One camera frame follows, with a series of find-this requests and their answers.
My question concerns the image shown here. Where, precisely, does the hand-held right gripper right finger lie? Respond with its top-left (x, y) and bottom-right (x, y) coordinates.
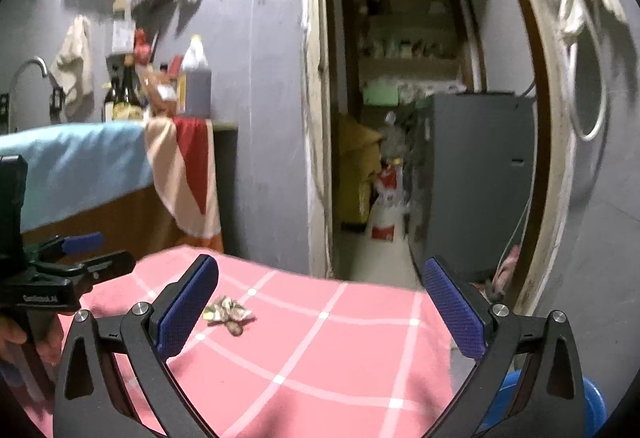
top-left (422, 255), bottom-right (588, 438)

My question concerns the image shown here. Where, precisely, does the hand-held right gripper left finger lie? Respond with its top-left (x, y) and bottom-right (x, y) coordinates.
top-left (52, 254), bottom-right (220, 438)

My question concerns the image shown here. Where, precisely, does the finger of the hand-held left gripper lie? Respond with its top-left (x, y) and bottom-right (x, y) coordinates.
top-left (65, 251), bottom-right (136, 291)
top-left (37, 232), bottom-right (105, 260)

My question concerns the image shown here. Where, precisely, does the small wrapper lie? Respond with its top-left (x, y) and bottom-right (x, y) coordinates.
top-left (202, 295), bottom-right (256, 336)

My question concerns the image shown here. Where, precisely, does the person's left hand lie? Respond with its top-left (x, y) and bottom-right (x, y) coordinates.
top-left (0, 311), bottom-right (65, 369)

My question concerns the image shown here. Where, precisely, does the brown wooden cabinet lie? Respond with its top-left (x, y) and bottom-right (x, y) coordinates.
top-left (20, 122), bottom-right (238, 255)

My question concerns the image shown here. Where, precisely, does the white red sack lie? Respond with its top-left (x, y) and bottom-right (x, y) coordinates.
top-left (370, 158), bottom-right (408, 241)

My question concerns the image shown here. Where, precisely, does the red beige striped cloth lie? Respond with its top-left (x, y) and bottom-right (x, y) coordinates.
top-left (144, 115), bottom-right (223, 239)

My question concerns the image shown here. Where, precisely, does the pink checked blanket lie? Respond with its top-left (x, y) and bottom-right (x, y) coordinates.
top-left (30, 245), bottom-right (453, 438)

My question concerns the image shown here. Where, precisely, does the grey refrigerator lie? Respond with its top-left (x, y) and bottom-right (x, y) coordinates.
top-left (410, 91), bottom-right (538, 279)

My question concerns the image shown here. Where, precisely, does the dark glass bottle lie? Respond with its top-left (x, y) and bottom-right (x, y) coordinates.
top-left (102, 66), bottom-right (123, 121)
top-left (122, 63), bottom-right (147, 121)

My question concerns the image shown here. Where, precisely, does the blue plastic basin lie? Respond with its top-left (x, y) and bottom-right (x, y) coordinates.
top-left (475, 370), bottom-right (608, 438)

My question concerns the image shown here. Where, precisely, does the brown snack bag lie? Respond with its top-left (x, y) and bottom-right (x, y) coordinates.
top-left (140, 68), bottom-right (179, 116)

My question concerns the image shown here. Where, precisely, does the beige hanging towel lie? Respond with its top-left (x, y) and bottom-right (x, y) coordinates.
top-left (50, 16), bottom-right (96, 121)

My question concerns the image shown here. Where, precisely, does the yellow bag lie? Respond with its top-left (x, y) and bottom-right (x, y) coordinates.
top-left (335, 113), bottom-right (383, 226)

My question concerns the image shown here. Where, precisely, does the metal faucet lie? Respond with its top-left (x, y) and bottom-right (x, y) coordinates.
top-left (10, 57), bottom-right (50, 129)

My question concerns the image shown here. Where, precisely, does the clear plastic bag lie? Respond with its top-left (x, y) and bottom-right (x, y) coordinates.
top-left (382, 111), bottom-right (416, 159)

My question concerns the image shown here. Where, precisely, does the jug of dark liquid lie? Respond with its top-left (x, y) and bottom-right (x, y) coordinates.
top-left (179, 34), bottom-right (211, 115)

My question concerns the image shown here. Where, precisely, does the light green box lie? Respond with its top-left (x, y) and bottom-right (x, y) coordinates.
top-left (362, 81), bottom-right (401, 105)

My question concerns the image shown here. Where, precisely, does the storage shelf unit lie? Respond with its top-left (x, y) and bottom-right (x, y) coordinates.
top-left (357, 0), bottom-right (463, 86)

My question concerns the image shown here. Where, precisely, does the white cable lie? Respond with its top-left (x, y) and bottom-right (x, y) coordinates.
top-left (497, 188), bottom-right (535, 271)

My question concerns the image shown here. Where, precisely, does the white hose loop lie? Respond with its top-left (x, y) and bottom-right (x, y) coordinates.
top-left (567, 18), bottom-right (608, 141)

